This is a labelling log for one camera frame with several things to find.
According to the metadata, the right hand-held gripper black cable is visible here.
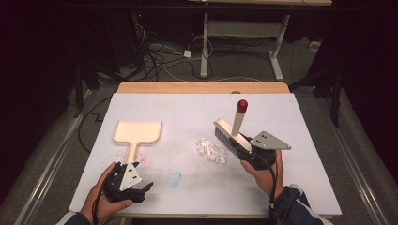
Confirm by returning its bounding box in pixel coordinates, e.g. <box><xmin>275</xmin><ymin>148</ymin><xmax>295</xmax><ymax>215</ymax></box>
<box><xmin>250</xmin><ymin>151</ymin><xmax>280</xmax><ymax>225</ymax></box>

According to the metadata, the white floor cable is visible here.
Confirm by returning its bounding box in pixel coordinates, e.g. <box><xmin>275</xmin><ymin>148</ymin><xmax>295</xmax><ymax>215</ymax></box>
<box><xmin>149</xmin><ymin>43</ymin><xmax>264</xmax><ymax>83</ymax></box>

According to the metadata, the aluminium floor rail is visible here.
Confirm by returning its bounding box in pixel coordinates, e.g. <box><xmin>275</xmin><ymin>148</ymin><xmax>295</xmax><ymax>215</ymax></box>
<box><xmin>12</xmin><ymin>88</ymin><xmax>95</xmax><ymax>225</ymax></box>
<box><xmin>322</xmin><ymin>99</ymin><xmax>392</xmax><ymax>225</ymax></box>

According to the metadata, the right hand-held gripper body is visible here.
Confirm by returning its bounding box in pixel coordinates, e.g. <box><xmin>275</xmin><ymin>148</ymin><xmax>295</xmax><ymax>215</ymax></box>
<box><xmin>245</xmin><ymin>130</ymin><xmax>293</xmax><ymax>172</ymax></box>

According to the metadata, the small white box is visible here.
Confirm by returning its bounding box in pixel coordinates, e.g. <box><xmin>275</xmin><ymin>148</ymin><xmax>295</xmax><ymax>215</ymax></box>
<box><xmin>309</xmin><ymin>39</ymin><xmax>323</xmax><ymax>53</ymax></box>

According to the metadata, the tangle of black floor cables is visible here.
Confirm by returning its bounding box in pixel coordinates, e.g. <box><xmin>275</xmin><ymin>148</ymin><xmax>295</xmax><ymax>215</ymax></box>
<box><xmin>134</xmin><ymin>22</ymin><xmax>217</xmax><ymax>83</ymax></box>

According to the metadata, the white metal frame desk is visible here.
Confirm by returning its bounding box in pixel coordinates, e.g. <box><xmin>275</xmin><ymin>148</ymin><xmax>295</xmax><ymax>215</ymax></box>
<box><xmin>187</xmin><ymin>0</ymin><xmax>333</xmax><ymax>83</ymax></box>

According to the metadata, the person's right hand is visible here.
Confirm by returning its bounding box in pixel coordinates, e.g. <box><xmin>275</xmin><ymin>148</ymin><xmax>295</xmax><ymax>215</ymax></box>
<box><xmin>239</xmin><ymin>149</ymin><xmax>285</xmax><ymax>198</ymax></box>

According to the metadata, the dark equipment rack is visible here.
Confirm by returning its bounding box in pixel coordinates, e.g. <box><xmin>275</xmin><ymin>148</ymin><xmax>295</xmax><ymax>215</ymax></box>
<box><xmin>102</xmin><ymin>8</ymin><xmax>148</xmax><ymax>73</ymax></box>

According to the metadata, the hand-held gripper black cable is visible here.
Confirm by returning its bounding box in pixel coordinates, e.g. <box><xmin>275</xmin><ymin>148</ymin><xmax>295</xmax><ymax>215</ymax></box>
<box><xmin>91</xmin><ymin>167</ymin><xmax>121</xmax><ymax>225</ymax></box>
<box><xmin>250</xmin><ymin>151</ymin><xmax>280</xmax><ymax>225</ymax></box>

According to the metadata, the long black floor cable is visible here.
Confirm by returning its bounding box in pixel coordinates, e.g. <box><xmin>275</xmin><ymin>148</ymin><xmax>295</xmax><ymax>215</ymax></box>
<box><xmin>77</xmin><ymin>95</ymin><xmax>113</xmax><ymax>154</ymax></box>

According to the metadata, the person's left hand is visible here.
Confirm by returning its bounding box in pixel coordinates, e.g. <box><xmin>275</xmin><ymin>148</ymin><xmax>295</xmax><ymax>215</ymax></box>
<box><xmin>79</xmin><ymin>161</ymin><xmax>134</xmax><ymax>224</ymax></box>

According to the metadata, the cream plastic dustpan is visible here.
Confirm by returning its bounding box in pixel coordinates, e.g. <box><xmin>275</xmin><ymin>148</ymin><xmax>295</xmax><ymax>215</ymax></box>
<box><xmin>112</xmin><ymin>120</ymin><xmax>163</xmax><ymax>166</ymax></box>

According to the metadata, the left hand-held gripper black cable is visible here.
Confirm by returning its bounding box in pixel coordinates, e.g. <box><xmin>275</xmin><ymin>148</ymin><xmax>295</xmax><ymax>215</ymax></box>
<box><xmin>91</xmin><ymin>167</ymin><xmax>121</xmax><ymax>225</ymax></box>

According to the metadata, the pile of white paper scraps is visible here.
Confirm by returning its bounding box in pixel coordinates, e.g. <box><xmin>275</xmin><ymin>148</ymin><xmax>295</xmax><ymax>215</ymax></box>
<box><xmin>196</xmin><ymin>137</ymin><xmax>230</xmax><ymax>165</ymax></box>

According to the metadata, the white table sheet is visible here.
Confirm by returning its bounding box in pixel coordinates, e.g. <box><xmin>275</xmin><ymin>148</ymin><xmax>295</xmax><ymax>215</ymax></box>
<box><xmin>69</xmin><ymin>92</ymin><xmax>343</xmax><ymax>218</ymax></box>

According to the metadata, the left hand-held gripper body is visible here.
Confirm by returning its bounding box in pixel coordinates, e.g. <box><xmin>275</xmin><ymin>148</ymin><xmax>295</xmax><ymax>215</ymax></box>
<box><xmin>102</xmin><ymin>161</ymin><xmax>148</xmax><ymax>203</ymax></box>

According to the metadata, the dark metal stand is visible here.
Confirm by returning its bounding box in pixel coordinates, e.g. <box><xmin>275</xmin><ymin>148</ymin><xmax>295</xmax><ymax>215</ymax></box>
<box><xmin>289</xmin><ymin>67</ymin><xmax>344</xmax><ymax>129</ymax></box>
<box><xmin>73</xmin><ymin>62</ymin><xmax>101</xmax><ymax>119</ymax></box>

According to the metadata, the cream brush with red tip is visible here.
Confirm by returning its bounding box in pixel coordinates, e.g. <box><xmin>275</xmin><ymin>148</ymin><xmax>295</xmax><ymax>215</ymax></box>
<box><xmin>213</xmin><ymin>98</ymin><xmax>253</xmax><ymax>157</ymax></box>

